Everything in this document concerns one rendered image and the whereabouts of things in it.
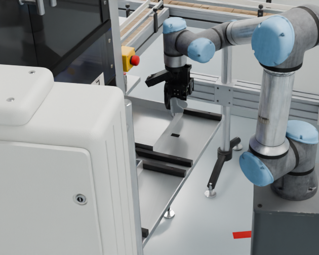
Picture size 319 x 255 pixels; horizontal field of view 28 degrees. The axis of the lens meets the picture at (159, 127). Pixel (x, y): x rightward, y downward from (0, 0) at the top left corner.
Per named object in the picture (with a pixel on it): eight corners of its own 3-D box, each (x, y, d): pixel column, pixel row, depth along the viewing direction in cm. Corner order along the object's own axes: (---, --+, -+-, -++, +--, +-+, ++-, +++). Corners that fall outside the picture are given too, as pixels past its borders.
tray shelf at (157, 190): (-3, 208, 191) (-4, 204, 190) (105, 95, 243) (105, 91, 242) (142, 250, 174) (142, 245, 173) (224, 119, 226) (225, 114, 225)
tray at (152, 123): (63, 134, 219) (62, 126, 217) (98, 97, 239) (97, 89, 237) (153, 155, 207) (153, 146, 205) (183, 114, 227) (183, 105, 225)
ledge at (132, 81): (94, 90, 247) (93, 86, 246) (109, 75, 257) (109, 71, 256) (126, 96, 242) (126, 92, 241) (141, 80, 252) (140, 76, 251)
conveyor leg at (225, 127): (213, 162, 336) (214, 29, 293) (219, 152, 342) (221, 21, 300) (230, 165, 332) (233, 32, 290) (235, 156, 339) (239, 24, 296)
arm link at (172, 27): (173, 28, 195) (156, 20, 201) (174, 60, 201) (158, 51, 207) (193, 21, 199) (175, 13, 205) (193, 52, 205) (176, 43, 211)
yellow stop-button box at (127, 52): (110, 69, 240) (109, 52, 236) (119, 61, 245) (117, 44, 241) (128, 73, 237) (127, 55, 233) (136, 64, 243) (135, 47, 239)
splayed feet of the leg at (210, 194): (201, 196, 324) (201, 175, 316) (232, 143, 362) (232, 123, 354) (215, 200, 321) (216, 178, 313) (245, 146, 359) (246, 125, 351)
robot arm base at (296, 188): (316, 172, 210) (318, 147, 205) (319, 202, 198) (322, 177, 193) (269, 170, 212) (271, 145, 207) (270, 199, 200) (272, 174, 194)
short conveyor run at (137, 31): (105, 97, 246) (101, 61, 237) (70, 90, 251) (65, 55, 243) (172, 26, 297) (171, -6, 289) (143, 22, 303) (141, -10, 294)
